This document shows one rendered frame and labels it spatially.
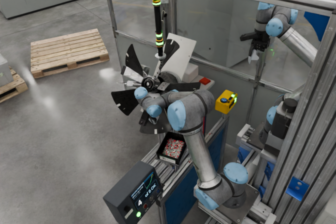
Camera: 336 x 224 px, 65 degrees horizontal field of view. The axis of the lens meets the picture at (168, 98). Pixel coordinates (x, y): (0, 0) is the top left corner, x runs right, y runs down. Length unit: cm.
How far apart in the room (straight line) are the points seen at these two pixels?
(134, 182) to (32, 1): 613
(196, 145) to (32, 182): 229
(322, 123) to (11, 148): 322
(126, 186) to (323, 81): 93
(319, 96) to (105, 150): 248
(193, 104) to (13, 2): 619
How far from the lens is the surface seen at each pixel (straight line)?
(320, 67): 99
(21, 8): 705
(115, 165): 295
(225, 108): 195
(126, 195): 128
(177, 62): 209
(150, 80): 186
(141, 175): 133
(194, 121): 110
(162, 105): 149
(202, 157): 118
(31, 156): 340
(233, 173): 132
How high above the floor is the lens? 236
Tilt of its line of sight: 41 degrees down
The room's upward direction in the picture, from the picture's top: 4 degrees counter-clockwise
